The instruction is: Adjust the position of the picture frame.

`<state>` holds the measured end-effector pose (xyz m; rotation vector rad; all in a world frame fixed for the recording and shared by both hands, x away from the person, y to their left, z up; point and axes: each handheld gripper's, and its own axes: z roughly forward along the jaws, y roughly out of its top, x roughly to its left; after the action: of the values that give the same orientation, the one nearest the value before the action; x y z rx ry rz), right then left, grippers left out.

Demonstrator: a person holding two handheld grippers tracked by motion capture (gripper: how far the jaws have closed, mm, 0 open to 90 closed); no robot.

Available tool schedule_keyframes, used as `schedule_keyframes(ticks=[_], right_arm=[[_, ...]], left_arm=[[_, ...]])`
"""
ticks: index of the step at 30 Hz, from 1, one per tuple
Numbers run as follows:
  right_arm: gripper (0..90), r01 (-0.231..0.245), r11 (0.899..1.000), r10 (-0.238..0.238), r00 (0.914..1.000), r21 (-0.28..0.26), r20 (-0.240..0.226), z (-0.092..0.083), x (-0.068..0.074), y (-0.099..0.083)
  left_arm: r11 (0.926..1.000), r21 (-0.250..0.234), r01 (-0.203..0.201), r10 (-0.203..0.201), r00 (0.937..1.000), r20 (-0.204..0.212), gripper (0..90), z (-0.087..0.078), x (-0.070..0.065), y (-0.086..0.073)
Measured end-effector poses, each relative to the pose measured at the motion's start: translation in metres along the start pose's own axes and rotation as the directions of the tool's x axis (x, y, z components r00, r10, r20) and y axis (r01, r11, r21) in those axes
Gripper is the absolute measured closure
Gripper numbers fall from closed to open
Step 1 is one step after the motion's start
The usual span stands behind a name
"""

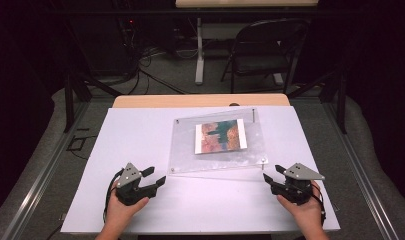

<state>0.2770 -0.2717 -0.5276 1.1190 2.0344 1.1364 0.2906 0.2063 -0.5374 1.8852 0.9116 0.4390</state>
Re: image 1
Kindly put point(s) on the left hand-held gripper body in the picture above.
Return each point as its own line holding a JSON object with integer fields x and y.
{"x": 130, "y": 173}

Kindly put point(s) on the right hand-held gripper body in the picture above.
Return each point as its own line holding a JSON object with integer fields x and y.
{"x": 301, "y": 175}

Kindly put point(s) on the clear acrylic photo frame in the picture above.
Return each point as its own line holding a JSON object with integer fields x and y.
{"x": 183, "y": 160}

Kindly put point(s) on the painting print card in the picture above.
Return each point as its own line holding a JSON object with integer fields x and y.
{"x": 220, "y": 136}

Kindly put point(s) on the person's right hand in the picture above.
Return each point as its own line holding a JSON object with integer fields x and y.
{"x": 308, "y": 215}

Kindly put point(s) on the person's left hand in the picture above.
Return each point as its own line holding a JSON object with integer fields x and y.
{"x": 120, "y": 215}

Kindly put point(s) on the white board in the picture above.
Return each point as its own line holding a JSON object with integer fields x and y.
{"x": 196, "y": 206}

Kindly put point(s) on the wooden table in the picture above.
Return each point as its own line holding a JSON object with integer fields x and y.
{"x": 156, "y": 100}

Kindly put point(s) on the dark round table grommet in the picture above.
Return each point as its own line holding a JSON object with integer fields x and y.
{"x": 234, "y": 104}

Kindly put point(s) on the black metal stand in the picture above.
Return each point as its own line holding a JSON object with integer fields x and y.
{"x": 340, "y": 100}
{"x": 69, "y": 100}

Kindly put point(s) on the black folding chair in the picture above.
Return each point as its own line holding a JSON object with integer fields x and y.
{"x": 260, "y": 63}

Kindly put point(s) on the dark curtain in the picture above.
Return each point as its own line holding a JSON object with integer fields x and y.
{"x": 20, "y": 83}
{"x": 383, "y": 83}

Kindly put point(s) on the dark equipment cabinet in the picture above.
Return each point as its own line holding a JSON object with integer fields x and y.
{"x": 103, "y": 43}

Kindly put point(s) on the black horizontal metal bar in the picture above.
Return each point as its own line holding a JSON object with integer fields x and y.
{"x": 90, "y": 11}

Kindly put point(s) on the aluminium floor rail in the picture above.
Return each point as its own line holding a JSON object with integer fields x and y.
{"x": 360, "y": 173}
{"x": 40, "y": 180}

